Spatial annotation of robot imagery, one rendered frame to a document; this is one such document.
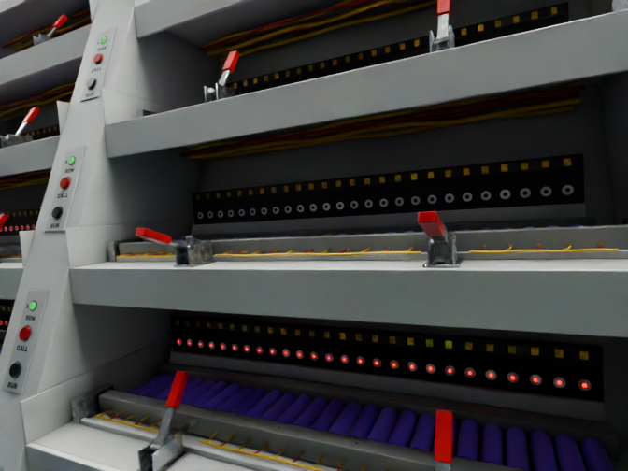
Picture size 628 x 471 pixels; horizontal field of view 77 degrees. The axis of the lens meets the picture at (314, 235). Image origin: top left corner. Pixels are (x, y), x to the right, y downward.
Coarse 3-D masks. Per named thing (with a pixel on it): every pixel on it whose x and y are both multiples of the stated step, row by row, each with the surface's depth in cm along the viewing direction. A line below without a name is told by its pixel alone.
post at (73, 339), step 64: (128, 0) 61; (128, 64) 58; (192, 64) 71; (64, 128) 58; (128, 192) 58; (192, 192) 70; (64, 256) 50; (64, 320) 49; (128, 320) 57; (0, 384) 49; (0, 448) 46
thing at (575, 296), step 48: (624, 192) 39; (96, 240) 53; (144, 240) 60; (96, 288) 47; (144, 288) 44; (192, 288) 41; (240, 288) 39; (288, 288) 36; (336, 288) 34; (384, 288) 32; (432, 288) 31; (480, 288) 29; (528, 288) 28; (576, 288) 27; (624, 288) 26; (624, 336) 26
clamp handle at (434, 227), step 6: (420, 216) 26; (426, 216) 26; (432, 216) 26; (438, 216) 27; (420, 222) 26; (426, 222) 26; (432, 222) 26; (438, 222) 27; (426, 228) 27; (432, 228) 27; (438, 228) 27; (444, 228) 32; (426, 234) 29; (432, 234) 29; (438, 234) 29; (444, 234) 30; (438, 240) 31; (444, 240) 31
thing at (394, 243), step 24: (216, 240) 46; (240, 240) 45; (264, 240) 43; (288, 240) 42; (312, 240) 41; (336, 240) 40; (360, 240) 39; (384, 240) 38; (408, 240) 37; (456, 240) 35; (480, 240) 34; (504, 240) 33; (528, 240) 33; (552, 240) 32; (576, 240) 31; (600, 240) 31; (624, 240) 30
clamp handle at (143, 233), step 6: (138, 228) 38; (144, 228) 37; (138, 234) 37; (144, 234) 37; (150, 234) 38; (156, 234) 39; (162, 234) 39; (150, 240) 39; (156, 240) 39; (162, 240) 39; (168, 240) 40; (174, 240) 41; (192, 240) 43; (180, 246) 42; (186, 246) 42
